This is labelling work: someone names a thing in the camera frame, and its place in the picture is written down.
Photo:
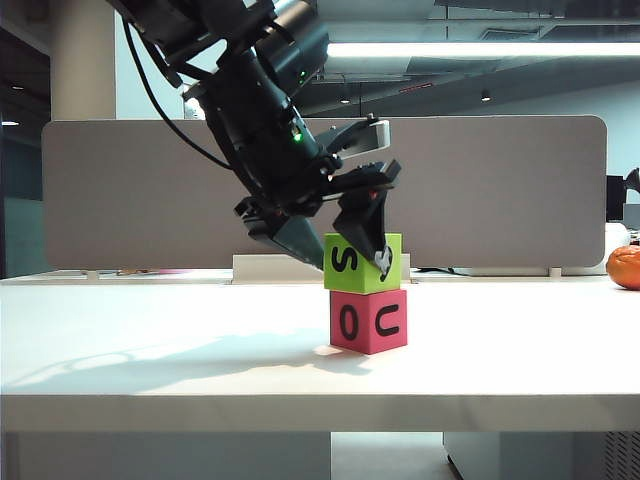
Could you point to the grey fabric desk partition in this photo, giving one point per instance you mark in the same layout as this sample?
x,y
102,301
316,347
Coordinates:
x,y
500,190

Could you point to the long ceiling light strip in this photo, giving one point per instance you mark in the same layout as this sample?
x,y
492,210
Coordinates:
x,y
475,49

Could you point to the black monitor on arm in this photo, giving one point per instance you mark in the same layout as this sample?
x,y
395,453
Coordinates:
x,y
615,197

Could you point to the pink foam letter block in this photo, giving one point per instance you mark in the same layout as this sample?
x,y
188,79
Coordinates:
x,y
362,345

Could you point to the green foam letter block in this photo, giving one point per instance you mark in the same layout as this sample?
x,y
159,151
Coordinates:
x,y
361,283

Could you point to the orange round fruit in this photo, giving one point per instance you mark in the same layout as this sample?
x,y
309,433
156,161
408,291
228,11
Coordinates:
x,y
625,270

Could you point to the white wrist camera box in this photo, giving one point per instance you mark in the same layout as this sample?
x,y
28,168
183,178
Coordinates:
x,y
380,135

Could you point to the silver wall plate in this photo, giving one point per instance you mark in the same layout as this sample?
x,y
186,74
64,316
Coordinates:
x,y
194,110

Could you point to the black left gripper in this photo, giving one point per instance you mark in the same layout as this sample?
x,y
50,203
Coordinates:
x,y
265,150

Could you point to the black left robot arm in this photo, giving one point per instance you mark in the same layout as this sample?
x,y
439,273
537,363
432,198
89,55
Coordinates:
x,y
170,25

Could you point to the white device behind partition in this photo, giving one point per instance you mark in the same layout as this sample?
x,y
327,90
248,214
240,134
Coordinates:
x,y
616,237

